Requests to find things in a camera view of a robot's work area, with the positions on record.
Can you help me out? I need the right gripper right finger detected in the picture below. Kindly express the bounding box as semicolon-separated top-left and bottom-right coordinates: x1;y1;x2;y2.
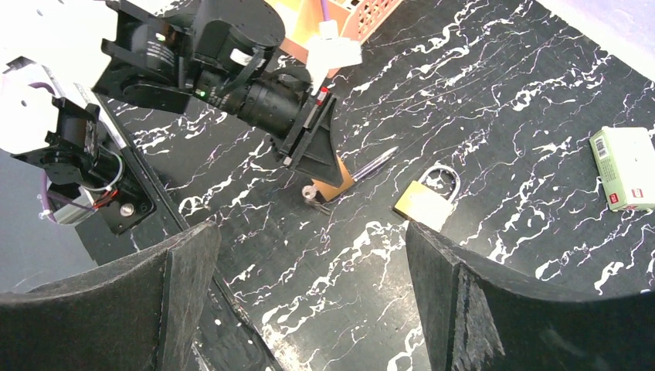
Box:
406;222;654;370

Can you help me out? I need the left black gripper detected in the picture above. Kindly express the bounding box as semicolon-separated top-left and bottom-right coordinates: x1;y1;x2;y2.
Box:
238;79;344;187

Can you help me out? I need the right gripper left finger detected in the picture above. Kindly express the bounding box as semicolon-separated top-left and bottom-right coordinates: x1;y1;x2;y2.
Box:
1;222;221;370

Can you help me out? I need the brass padlock long shackle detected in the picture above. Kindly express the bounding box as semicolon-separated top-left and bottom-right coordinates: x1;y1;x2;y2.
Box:
311;145;400;203

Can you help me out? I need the silver key bunch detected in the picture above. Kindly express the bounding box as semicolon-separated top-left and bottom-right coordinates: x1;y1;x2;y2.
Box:
301;185;331;215

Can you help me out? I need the brass padlock centre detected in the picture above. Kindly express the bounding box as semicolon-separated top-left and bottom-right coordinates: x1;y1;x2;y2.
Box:
393;164;460;232

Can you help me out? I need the orange plastic file organizer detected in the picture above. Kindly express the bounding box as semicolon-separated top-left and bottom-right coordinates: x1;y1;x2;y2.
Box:
268;0;401;63

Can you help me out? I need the white green small box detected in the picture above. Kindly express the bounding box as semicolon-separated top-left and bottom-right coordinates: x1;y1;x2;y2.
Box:
589;126;654;212

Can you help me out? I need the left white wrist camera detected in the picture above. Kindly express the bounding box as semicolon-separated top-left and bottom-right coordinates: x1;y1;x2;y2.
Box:
305;19;362;96

